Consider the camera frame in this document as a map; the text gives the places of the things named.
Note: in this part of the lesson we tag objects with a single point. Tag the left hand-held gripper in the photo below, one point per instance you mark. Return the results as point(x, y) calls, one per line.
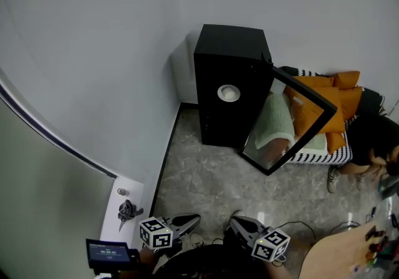
point(156, 232)

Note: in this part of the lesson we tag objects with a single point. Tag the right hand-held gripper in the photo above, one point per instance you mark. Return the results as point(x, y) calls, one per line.
point(269, 245)

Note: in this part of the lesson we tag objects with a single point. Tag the white plate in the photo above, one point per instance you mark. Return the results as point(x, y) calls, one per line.
point(220, 93)

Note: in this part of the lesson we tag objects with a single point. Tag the black fridge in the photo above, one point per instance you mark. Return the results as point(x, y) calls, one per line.
point(230, 53)

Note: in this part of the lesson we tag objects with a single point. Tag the person's right forearm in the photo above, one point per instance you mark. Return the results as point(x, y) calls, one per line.
point(279, 271)

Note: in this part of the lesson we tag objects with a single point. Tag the person's left forearm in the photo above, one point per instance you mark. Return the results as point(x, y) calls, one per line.
point(147, 257)

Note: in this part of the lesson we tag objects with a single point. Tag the glass fridge door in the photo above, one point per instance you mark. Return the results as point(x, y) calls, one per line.
point(321, 101)

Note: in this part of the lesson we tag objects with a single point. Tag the person's left white shoe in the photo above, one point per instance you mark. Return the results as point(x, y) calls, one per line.
point(196, 239)

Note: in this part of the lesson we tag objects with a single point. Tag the person's white shoe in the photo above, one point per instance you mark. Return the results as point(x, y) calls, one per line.
point(238, 213)
point(196, 239)

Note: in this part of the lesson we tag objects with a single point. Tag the person's right white shoe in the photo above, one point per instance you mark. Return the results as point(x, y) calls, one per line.
point(238, 213)

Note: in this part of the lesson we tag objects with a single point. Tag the person's black clothing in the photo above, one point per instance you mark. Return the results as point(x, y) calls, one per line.
point(212, 262)

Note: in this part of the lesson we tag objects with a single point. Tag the black baseboard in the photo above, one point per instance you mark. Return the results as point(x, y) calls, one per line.
point(163, 162)

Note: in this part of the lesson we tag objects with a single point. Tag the round metal door lock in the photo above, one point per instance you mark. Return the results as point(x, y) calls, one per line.
point(121, 191)

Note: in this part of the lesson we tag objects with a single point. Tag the black device with screen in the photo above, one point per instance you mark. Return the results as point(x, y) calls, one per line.
point(107, 253)

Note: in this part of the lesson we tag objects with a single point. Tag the black and white striped sofa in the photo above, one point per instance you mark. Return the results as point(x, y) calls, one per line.
point(318, 157)

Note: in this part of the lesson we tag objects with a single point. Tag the pale green knitted blanket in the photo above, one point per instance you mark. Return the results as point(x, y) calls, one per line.
point(275, 116)

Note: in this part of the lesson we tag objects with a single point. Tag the small white lump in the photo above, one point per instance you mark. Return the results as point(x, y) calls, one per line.
point(229, 94)

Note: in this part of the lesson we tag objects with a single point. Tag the large orange cushion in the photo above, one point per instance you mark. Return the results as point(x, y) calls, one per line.
point(335, 125)

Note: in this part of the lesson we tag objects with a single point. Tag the grey room door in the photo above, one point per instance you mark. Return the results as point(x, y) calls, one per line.
point(46, 193)

